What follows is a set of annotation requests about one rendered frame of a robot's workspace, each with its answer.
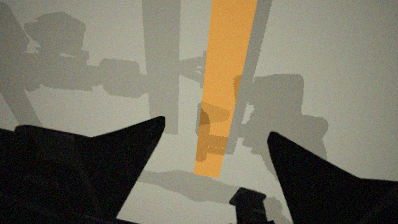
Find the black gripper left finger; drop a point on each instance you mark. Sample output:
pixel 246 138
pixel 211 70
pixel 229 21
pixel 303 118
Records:
pixel 109 164

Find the orange bar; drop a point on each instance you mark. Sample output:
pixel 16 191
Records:
pixel 229 35

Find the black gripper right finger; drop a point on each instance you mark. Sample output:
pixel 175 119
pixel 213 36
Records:
pixel 318 192

